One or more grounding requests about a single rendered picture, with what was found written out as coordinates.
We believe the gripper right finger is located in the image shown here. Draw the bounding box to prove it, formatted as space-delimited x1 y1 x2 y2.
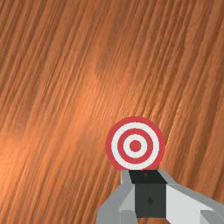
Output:
150 170 224 224

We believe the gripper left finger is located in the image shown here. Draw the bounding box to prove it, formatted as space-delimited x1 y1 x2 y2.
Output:
96 169 151 224

